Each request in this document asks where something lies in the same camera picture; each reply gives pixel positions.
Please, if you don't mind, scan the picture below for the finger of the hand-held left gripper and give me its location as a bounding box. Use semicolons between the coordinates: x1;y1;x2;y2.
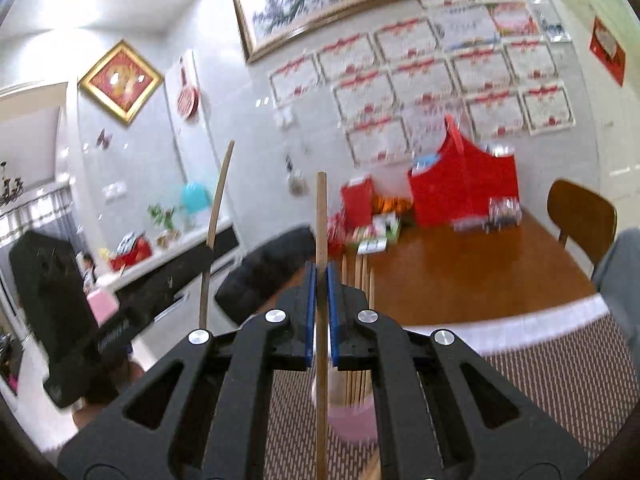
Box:
116;242;219;332

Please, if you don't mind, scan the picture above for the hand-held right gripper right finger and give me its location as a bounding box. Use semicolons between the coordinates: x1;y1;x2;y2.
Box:
326;265;588;480

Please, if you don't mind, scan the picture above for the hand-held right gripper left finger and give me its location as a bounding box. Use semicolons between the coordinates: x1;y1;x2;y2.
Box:
57;261;318;480

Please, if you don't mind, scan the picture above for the bundle of wooden chopsticks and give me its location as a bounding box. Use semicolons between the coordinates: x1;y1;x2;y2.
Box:
341;254;375;408

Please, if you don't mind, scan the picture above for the slender bamboo chopstick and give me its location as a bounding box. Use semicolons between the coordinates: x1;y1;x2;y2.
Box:
199;140;236;331
315;172;330;480

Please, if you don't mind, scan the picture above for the pink cup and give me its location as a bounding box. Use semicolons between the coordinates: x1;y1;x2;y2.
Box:
310;380;379;444

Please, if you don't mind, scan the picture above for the person's left hand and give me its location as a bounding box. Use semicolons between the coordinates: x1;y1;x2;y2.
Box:
72;357;147;430

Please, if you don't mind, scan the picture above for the person's right hand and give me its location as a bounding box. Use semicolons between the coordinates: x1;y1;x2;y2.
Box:
359;452;384;480

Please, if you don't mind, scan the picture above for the pink box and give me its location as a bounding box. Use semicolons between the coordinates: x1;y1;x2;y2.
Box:
87;287;120;324

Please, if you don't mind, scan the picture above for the red snack box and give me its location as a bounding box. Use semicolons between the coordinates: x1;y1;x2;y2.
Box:
109;237;154;271

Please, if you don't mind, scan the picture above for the black jacket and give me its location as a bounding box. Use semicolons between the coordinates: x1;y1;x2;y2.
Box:
215;226;319;325

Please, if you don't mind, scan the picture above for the small potted plant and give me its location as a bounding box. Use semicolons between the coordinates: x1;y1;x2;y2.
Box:
147;204;182;249

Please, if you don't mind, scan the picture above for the black and white cabinet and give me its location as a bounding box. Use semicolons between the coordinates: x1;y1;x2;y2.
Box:
95;220;241;311

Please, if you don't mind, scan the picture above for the pack of red soda cans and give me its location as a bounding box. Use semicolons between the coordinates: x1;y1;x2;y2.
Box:
327;212;351;246

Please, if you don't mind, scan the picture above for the teal humidifier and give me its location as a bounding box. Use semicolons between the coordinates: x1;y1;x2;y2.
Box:
180;182;211;231

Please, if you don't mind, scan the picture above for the green tray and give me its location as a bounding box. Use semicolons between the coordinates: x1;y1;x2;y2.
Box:
357;212;404;254

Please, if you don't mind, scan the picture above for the small red box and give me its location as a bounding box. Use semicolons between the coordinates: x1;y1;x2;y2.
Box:
341;176;375;220

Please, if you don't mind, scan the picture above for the pile of oranges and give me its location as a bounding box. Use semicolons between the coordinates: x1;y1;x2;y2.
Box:
372;197;414;214

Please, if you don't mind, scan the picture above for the dark chandelier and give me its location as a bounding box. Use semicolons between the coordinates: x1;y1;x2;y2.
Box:
0;161;25;209

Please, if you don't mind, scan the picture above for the white table runner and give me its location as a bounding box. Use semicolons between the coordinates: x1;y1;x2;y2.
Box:
404;292;612;356

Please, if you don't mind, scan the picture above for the large red gift bag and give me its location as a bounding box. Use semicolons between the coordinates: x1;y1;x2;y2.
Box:
407;114;521;228

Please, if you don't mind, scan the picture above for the round red hanging ornament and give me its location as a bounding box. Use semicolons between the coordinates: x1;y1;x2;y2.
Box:
176;52;201;121

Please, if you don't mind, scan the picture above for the red diamond framed artwork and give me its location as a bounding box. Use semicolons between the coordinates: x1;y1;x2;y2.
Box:
78;39;165;126

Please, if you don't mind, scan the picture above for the brown polka-dot tablecloth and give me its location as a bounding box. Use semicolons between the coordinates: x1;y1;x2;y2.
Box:
270;310;633;480

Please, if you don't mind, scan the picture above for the wooden chair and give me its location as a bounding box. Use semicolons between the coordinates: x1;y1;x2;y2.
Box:
546;179;618;266

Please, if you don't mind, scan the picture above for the grey jacket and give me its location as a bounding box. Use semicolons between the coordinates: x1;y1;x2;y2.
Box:
592;228;640;341

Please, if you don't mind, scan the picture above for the small photo print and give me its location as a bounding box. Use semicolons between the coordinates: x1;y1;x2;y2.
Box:
537;20;571;42

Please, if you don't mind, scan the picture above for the red door ornament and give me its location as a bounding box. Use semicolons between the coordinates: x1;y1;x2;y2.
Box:
589;16;627;87

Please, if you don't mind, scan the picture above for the white hanging wall gadget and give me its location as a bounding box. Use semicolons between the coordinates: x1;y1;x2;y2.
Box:
286;155;307;196

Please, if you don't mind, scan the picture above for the wall of award certificates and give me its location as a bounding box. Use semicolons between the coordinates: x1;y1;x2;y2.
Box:
269;0;576;166

